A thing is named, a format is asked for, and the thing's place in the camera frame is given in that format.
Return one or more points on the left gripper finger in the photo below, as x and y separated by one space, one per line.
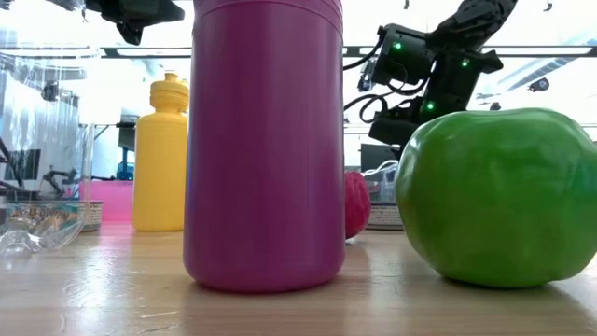
158 11

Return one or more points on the blue label tin can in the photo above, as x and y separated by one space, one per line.
384 217
93 217

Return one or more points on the magenta squeeze bottle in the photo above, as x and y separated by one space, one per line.
263 163

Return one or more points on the clear bottle white cap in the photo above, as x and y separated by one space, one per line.
42 140

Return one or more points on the yellow squeeze bottle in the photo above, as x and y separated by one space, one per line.
161 177

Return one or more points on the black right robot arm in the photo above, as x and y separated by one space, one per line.
462 88

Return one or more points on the black computer monitor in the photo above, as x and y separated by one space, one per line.
373 158

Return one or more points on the black overhead light bar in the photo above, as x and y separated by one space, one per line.
108 52

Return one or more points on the black ceiling spotlight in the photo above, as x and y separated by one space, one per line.
539 84
365 83
495 106

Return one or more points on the clear plastic bin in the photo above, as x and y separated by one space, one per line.
380 191

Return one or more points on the large red toy strawberry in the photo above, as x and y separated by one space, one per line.
356 205

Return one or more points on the green toy apple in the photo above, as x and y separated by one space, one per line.
494 200

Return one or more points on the pink plastic tray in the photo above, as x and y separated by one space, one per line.
112 200

